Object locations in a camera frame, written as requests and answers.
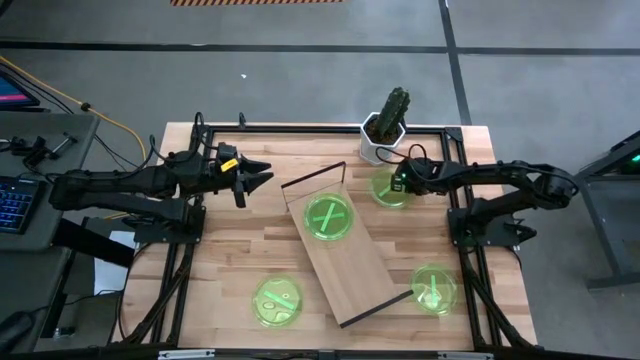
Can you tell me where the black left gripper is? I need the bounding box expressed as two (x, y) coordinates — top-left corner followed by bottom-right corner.
(211, 154), (275, 210)

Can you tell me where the green transparent plastic plate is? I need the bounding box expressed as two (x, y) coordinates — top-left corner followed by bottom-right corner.
(303, 192), (356, 243)
(369, 168), (417, 210)
(409, 263), (460, 317)
(251, 274), (305, 329)

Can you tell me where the white hexagonal plant pot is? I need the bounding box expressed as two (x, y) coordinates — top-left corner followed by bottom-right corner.
(358, 111), (407, 167)

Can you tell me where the green cactus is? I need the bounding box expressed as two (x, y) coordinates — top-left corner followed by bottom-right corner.
(374, 86), (412, 142)

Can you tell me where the white paper sheet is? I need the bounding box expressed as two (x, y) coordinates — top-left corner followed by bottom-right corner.
(93, 229), (137, 297)

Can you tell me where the black metal stand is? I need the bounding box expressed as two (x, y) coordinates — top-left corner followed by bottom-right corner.
(572, 129), (640, 292)

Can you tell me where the grey side desk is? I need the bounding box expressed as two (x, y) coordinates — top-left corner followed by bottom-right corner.
(0, 110), (102, 354)

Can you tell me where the black and silver hand tool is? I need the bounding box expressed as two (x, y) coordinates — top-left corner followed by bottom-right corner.
(48, 131), (80, 161)

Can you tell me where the black clamp tool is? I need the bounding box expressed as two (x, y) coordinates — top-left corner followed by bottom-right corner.
(8, 134), (50, 169)

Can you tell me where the backlit black keyboard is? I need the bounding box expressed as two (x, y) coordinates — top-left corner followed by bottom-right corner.
(0, 174), (45, 236)

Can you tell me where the computer monitor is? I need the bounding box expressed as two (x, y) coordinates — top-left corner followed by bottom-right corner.
(0, 69), (42, 113)

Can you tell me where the black computer mouse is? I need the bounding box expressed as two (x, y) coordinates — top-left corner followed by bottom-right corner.
(0, 310), (34, 352)

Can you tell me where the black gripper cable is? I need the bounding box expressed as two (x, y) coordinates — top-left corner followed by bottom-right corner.
(374, 143), (427, 167)

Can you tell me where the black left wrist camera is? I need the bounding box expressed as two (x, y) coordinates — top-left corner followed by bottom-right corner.
(215, 142), (239, 163)

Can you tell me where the black aluminium table frame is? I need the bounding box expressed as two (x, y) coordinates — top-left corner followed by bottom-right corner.
(118, 122), (535, 360)

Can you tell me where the yellow cable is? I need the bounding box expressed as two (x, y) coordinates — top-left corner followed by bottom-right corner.
(0, 54), (148, 162)

